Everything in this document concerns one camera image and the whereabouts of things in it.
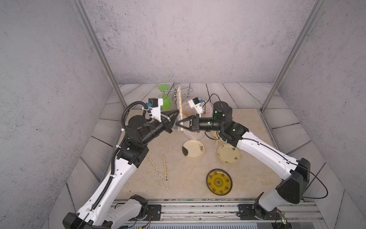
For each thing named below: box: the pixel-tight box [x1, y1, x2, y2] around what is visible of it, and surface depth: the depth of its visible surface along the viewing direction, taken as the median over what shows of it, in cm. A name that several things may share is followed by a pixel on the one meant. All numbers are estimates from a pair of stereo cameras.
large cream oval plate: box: [216, 143, 241, 165], surface depth 95 cm
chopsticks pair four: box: [177, 87, 184, 132], surface depth 64 cm
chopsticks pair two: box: [162, 154, 170, 190], surface depth 88 cm
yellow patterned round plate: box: [205, 168, 234, 197], surface depth 85 cm
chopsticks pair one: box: [146, 154, 164, 178], surface depth 93 cm
